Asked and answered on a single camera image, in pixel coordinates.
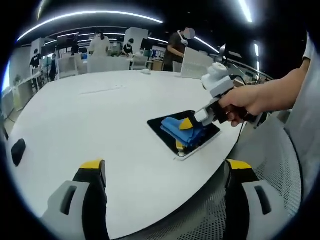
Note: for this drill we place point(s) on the small ceiling light strip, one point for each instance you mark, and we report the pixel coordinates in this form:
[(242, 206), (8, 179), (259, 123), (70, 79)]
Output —
[(256, 49)]

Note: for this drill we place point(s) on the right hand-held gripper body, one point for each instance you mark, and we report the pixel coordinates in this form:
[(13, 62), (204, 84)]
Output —
[(220, 82)]

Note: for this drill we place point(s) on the white side desk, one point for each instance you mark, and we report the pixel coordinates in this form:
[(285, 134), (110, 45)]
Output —
[(20, 92)]

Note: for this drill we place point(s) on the white crumpled cloth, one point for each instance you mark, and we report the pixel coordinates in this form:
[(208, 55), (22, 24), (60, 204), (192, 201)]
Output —
[(145, 71)]

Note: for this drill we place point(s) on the white office chair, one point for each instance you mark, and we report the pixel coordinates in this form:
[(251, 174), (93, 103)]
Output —
[(67, 66), (139, 61)]

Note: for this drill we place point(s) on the short ceiling light strip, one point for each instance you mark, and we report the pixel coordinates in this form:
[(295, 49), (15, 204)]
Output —
[(245, 11)]

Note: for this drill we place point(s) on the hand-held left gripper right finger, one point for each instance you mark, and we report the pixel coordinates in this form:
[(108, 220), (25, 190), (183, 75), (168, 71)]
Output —
[(260, 205)]

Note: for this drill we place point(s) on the white upright panel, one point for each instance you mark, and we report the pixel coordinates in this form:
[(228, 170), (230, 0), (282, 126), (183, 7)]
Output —
[(196, 63)]

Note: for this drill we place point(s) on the blue cleaning cloth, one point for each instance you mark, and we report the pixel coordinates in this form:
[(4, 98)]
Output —
[(172, 126)]

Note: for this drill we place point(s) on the white square column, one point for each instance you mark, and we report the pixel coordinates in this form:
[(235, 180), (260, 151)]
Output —
[(136, 37)]

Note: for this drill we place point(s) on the person's grey shirt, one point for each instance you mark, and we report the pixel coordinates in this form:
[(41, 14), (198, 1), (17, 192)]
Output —
[(308, 112)]

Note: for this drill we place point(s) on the grey mesh office chair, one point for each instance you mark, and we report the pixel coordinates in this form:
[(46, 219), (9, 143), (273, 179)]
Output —
[(272, 160)]

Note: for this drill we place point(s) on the person's right hand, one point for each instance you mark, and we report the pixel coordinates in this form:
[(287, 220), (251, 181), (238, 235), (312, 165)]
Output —
[(242, 102)]

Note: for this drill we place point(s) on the black oblong case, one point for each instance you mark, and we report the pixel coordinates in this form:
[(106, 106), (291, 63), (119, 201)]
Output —
[(18, 152)]

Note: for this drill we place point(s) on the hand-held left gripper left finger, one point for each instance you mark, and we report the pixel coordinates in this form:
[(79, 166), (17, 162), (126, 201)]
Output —
[(62, 200)]

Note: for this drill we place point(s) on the long curved ceiling light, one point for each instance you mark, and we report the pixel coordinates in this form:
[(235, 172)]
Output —
[(82, 17)]

